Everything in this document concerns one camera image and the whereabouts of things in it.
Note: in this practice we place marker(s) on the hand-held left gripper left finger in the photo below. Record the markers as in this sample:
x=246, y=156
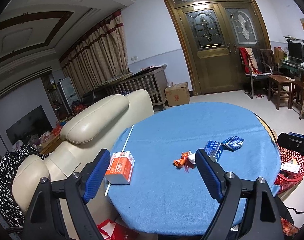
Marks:
x=97, y=175

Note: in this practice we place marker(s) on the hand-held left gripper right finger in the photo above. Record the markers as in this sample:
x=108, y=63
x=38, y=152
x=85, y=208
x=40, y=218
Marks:
x=209, y=177

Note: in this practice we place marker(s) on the white medicine box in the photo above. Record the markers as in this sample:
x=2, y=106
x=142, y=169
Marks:
x=291, y=168

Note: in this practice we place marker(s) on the white tissue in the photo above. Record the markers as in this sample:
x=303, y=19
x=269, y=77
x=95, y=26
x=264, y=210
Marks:
x=192, y=158

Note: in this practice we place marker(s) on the blue cardboard box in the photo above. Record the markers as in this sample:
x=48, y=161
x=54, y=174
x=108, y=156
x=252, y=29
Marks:
x=213, y=147

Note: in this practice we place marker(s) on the red plastic basket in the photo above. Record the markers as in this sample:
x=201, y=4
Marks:
x=289, y=180

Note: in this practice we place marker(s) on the red orange wrapper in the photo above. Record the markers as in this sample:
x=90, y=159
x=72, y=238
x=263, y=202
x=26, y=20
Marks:
x=182, y=162

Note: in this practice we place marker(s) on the blue foil pouch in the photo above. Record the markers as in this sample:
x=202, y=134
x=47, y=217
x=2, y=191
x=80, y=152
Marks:
x=233, y=142

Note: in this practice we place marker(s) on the orange and white box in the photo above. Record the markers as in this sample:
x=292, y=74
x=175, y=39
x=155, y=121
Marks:
x=120, y=167

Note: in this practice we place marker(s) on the blue table cloth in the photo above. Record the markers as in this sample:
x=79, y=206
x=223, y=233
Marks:
x=179, y=205

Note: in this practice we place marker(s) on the white straw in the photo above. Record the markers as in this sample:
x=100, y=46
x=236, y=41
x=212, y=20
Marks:
x=128, y=140

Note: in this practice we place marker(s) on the red slipper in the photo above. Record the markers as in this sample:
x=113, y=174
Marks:
x=261, y=95

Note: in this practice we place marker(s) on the cream leather sofa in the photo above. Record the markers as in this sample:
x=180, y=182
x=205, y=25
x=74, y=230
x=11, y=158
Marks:
x=92, y=120

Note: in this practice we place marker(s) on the wooden stool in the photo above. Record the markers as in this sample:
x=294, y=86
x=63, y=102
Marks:
x=297, y=83
x=279, y=78

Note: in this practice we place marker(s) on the red paper bag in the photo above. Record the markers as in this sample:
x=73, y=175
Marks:
x=122, y=233

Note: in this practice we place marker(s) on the metal chair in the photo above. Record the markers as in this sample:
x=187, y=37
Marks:
x=257, y=76

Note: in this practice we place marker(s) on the glass desk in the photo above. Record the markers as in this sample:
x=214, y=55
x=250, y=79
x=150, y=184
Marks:
x=292, y=65

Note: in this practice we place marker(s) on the black television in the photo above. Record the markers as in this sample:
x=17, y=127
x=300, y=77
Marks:
x=29, y=125

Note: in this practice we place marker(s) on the dark wooden chair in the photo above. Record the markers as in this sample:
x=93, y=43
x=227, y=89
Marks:
x=267, y=57

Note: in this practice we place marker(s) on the brown paper bag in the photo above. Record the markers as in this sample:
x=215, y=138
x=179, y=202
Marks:
x=279, y=53

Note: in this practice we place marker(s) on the white air conditioner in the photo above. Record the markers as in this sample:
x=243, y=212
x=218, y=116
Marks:
x=67, y=92

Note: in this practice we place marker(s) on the brown cardboard box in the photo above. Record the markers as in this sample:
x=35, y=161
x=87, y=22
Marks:
x=177, y=95

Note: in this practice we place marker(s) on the red striped cloth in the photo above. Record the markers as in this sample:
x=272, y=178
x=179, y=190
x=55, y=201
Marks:
x=247, y=60

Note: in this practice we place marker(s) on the black floral cloth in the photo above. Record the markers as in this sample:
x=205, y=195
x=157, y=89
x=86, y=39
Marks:
x=4, y=180

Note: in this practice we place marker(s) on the wooden display cabinet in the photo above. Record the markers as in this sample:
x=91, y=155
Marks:
x=50, y=87

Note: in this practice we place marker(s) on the wooden double door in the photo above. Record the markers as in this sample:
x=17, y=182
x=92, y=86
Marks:
x=212, y=70

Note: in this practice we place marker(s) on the wooden crib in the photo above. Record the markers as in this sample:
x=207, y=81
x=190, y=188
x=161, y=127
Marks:
x=147, y=80

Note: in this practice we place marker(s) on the beige curtains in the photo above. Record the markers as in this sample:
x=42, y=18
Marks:
x=102, y=55

